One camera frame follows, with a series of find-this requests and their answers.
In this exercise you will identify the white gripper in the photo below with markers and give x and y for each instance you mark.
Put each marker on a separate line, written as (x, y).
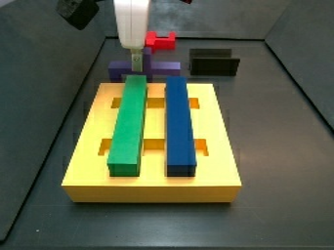
(131, 13)

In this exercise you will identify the purple fork-shaped block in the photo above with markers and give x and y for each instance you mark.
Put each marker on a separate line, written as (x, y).
(151, 68)

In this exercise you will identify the yellow slotted board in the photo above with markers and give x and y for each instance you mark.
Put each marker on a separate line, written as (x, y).
(215, 182)

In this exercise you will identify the red fork-shaped block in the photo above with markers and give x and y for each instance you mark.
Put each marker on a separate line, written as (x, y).
(161, 43)

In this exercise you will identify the blue long bar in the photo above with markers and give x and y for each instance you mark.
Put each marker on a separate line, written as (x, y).
(179, 131)

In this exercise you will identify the green long bar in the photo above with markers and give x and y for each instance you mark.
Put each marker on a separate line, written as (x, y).
(126, 144)

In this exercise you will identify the black angled bracket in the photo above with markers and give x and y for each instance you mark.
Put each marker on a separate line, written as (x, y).
(213, 62)

